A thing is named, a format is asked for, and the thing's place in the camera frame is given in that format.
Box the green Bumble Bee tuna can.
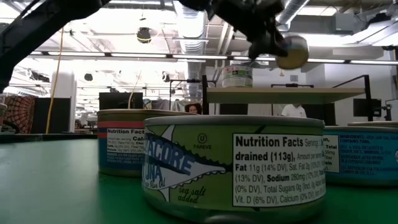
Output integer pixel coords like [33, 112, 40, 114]
[221, 77, 254, 88]
[221, 64, 253, 79]

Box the green table mat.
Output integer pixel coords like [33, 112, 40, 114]
[0, 138, 398, 224]

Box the yellow extension cable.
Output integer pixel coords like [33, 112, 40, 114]
[45, 26, 65, 135]

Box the wooden shelf board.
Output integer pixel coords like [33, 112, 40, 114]
[206, 86, 366, 105]

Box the small black monitor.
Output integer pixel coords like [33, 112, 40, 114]
[352, 98, 382, 118]

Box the white column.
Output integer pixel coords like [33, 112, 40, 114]
[50, 70, 78, 127]

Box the person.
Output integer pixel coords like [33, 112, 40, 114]
[184, 103, 203, 116]
[280, 103, 308, 119]

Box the red patterned cloth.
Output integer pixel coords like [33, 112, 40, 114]
[2, 94, 36, 135]

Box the black background monitor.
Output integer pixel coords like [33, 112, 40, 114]
[98, 91, 144, 110]

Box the black partition panel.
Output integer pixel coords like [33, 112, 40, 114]
[33, 97, 72, 135]

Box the black camera stand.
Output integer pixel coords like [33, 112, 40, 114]
[381, 98, 394, 122]

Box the silver lidded tuna can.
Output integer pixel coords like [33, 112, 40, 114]
[347, 121, 398, 129]

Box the overhead LED light bar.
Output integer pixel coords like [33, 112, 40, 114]
[29, 50, 398, 66]

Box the wooden shelf on black stand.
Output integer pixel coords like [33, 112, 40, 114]
[201, 73, 374, 123]

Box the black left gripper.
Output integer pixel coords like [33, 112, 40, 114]
[213, 0, 289, 60]

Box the spiral silver ventilation duct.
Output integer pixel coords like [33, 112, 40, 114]
[273, 0, 312, 35]

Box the blue red Wild Planet can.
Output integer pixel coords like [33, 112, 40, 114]
[275, 34, 310, 70]
[96, 108, 200, 178]

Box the teal Trader Joe's tuna can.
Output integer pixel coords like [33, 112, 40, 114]
[322, 125, 398, 187]

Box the olive green albacore tuna can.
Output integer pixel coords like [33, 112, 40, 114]
[142, 114, 327, 224]

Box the large black ceiling speaker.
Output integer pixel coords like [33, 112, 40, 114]
[136, 27, 152, 45]

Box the corrugated silver ventilation duct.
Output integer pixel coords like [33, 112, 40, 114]
[172, 0, 210, 103]

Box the pale hanging cable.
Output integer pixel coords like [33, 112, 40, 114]
[127, 71, 142, 110]

